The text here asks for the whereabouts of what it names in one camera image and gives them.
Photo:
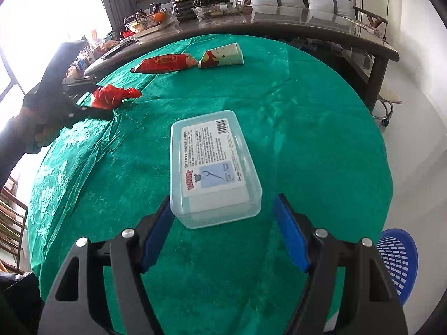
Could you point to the green patterned tablecloth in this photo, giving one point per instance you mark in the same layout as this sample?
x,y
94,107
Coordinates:
x,y
297,129

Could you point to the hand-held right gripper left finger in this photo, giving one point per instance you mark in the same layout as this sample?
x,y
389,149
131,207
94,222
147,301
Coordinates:
x,y
157,237

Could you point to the person's left hand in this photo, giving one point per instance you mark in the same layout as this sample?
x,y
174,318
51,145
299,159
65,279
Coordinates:
x,y
40,136

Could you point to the person's left forearm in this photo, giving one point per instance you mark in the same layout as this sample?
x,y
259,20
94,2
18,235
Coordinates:
x,y
15,153

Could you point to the wooden armchair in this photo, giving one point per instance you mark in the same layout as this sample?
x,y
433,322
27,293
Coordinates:
x,y
372,17

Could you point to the wooden slatted chair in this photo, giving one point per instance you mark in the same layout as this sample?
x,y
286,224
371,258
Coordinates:
x,y
12,223

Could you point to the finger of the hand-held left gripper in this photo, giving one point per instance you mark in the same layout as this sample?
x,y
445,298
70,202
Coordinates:
x,y
78,89
90,113

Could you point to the dark glossy dining table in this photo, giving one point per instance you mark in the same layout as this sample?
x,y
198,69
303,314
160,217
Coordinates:
x,y
297,19

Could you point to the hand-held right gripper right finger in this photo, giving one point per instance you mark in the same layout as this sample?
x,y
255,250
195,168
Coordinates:
x,y
291,233

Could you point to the red plastic bag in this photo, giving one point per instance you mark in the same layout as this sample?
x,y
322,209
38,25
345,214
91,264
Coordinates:
x,y
111,96

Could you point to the white red paper cup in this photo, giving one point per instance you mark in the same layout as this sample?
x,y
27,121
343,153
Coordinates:
x,y
223,56

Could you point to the pile of dark snacks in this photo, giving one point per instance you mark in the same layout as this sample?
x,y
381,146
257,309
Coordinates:
x,y
213,0

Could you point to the red snack wrapper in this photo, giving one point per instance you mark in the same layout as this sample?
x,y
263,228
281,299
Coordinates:
x,y
164,62

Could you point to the blue plastic basket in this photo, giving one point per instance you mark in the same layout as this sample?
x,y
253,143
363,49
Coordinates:
x,y
398,261

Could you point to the large glass bowl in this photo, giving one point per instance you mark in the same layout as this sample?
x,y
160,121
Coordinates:
x,y
218,10

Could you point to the glass fruit bowl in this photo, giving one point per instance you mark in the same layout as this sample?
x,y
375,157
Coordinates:
x,y
141,24

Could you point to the orange fruit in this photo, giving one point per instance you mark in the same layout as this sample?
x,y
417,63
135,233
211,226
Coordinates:
x,y
158,17

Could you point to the clear plastic box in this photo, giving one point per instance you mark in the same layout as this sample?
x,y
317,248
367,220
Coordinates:
x,y
209,153

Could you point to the grey curtain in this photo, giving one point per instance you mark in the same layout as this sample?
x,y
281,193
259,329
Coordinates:
x,y
113,0

